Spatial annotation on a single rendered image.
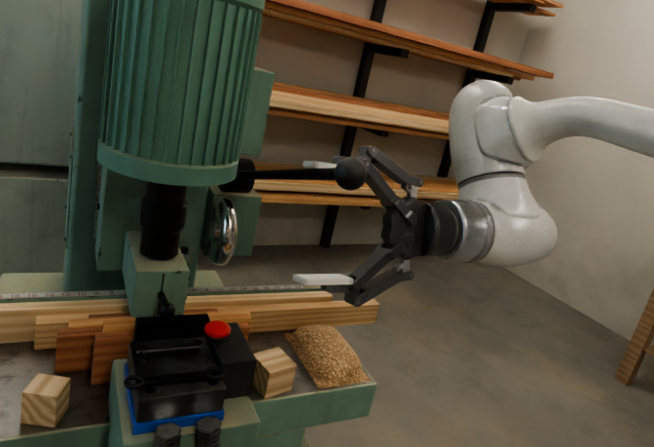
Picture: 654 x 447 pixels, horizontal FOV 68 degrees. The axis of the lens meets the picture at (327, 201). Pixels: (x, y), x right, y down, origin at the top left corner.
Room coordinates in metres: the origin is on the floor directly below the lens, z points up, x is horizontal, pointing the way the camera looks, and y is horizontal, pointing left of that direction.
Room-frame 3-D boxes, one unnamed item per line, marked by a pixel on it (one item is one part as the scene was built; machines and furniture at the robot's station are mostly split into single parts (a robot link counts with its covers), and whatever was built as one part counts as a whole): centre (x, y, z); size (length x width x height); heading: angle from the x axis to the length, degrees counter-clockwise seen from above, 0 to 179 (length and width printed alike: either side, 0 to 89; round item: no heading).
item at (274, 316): (0.69, 0.10, 0.92); 0.54 x 0.02 x 0.04; 120
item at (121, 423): (0.46, 0.11, 0.91); 0.15 x 0.14 x 0.09; 120
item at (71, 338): (0.58, 0.19, 0.93); 0.24 x 0.02 x 0.05; 120
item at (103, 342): (0.56, 0.15, 0.93); 0.20 x 0.01 x 0.07; 120
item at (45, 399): (0.44, 0.26, 0.92); 0.04 x 0.03 x 0.04; 96
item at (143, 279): (0.64, 0.22, 0.99); 0.14 x 0.07 x 0.09; 30
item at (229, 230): (0.80, 0.17, 1.02); 0.12 x 0.03 x 0.12; 30
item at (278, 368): (0.58, 0.02, 0.92); 0.05 x 0.05 x 0.04; 43
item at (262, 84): (0.89, 0.19, 1.23); 0.09 x 0.08 x 0.15; 30
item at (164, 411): (0.46, 0.10, 0.99); 0.13 x 0.11 x 0.06; 120
